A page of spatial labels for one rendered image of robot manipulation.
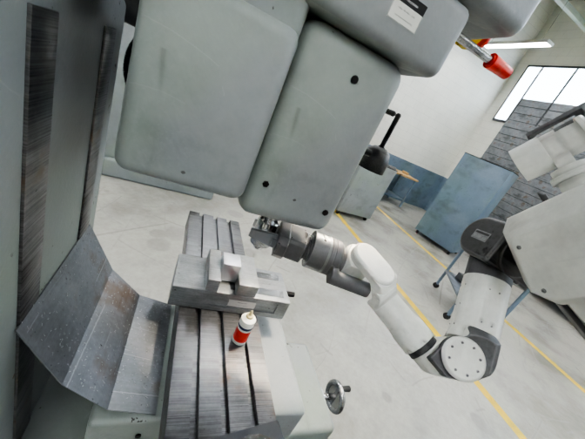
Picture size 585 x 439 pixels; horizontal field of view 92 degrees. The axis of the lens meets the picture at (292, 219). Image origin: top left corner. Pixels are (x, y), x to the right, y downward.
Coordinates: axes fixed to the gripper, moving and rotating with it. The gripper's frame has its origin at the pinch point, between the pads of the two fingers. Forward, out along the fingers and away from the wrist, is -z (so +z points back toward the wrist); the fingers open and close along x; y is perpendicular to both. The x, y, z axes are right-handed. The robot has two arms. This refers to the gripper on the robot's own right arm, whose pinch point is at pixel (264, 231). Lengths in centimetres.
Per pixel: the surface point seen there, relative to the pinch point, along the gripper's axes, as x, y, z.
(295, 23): 14.1, -36.5, -7.1
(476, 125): -852, -164, 503
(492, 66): 4, -45, 24
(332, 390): -19, 64, 49
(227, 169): 15.8, -15.2, -9.3
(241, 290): -8.4, 24.4, 0.8
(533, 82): -773, -296, 526
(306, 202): 9.0, -12.9, 4.8
